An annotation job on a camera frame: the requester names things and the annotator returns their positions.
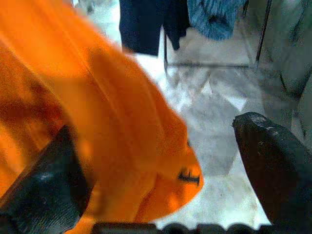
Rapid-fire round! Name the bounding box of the grey sofa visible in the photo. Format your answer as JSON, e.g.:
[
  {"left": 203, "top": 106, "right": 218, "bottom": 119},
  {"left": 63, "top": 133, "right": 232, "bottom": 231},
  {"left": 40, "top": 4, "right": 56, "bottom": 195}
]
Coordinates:
[{"left": 265, "top": 0, "right": 312, "bottom": 98}]

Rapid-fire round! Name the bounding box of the blue plaid shirt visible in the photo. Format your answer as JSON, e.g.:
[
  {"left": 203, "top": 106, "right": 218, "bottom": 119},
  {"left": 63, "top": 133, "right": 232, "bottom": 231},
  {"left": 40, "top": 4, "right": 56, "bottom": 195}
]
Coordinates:
[{"left": 187, "top": 0, "right": 247, "bottom": 41}]

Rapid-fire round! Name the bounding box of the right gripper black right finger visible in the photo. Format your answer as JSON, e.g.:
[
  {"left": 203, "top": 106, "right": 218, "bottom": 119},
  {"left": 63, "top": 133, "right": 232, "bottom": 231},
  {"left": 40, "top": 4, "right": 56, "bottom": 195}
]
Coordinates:
[{"left": 232, "top": 112, "right": 312, "bottom": 227}]

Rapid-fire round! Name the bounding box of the navy garment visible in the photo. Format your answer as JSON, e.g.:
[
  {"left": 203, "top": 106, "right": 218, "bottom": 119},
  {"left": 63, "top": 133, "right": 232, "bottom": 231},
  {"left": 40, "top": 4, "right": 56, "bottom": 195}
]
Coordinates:
[{"left": 119, "top": 0, "right": 191, "bottom": 56}]

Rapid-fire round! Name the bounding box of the orange garment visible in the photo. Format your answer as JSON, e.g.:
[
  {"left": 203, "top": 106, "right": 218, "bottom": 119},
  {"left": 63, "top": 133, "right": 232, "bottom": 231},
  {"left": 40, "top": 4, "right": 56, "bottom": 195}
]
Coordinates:
[{"left": 0, "top": 0, "right": 203, "bottom": 234}]

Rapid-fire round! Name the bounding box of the black metal drying rack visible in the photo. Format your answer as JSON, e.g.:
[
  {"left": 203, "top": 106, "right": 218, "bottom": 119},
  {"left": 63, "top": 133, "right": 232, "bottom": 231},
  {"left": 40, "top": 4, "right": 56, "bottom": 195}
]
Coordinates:
[{"left": 163, "top": 0, "right": 273, "bottom": 69}]

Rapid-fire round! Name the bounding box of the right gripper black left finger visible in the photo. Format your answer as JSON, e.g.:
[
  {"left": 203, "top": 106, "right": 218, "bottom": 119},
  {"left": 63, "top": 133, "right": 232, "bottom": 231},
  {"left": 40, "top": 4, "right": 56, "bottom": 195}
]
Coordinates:
[{"left": 0, "top": 125, "right": 90, "bottom": 234}]

